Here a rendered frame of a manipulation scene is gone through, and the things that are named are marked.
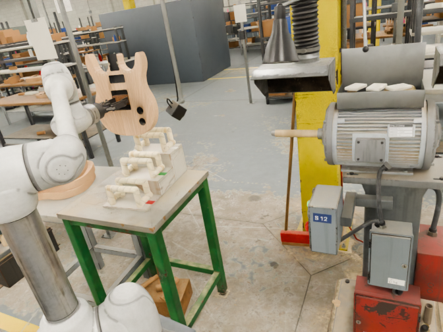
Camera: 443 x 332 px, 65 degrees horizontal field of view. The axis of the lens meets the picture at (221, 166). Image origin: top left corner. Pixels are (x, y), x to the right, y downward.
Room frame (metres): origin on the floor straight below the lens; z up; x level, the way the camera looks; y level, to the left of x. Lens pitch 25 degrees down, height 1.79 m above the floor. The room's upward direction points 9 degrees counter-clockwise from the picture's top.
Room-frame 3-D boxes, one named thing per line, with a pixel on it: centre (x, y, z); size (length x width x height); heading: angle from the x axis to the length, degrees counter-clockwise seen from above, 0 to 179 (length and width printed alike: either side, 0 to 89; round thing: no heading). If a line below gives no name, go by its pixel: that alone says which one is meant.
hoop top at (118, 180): (1.63, 0.47, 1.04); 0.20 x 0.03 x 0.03; 65
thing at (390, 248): (1.06, -0.60, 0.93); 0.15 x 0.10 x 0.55; 62
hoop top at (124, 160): (1.70, 0.44, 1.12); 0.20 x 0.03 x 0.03; 65
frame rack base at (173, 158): (1.88, 0.36, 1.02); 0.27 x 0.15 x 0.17; 66
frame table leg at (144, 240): (2.07, 0.61, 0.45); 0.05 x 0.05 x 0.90; 62
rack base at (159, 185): (1.74, 0.42, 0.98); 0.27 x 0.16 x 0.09; 66
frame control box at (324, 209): (1.05, -0.42, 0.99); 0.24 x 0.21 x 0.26; 62
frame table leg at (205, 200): (1.81, 0.13, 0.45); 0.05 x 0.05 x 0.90; 62
